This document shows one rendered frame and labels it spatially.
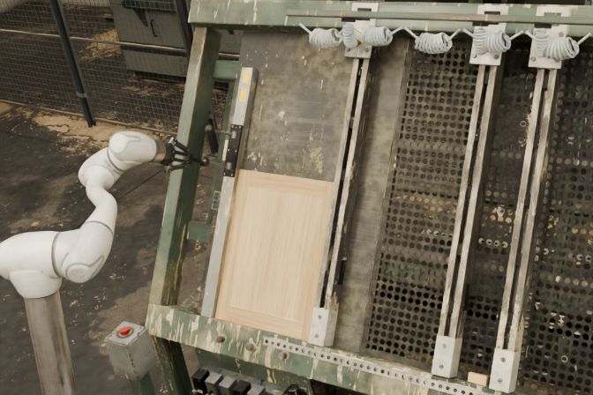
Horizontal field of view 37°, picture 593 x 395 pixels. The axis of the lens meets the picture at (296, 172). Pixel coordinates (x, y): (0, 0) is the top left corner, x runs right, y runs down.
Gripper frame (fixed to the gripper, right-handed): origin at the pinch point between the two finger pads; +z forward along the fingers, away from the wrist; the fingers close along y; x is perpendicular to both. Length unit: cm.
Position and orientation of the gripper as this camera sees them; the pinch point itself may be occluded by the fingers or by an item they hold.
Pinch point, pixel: (191, 159)
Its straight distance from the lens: 327.7
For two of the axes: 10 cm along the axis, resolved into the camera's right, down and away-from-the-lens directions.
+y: -1.6, 9.9, -0.4
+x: 8.5, 1.2, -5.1
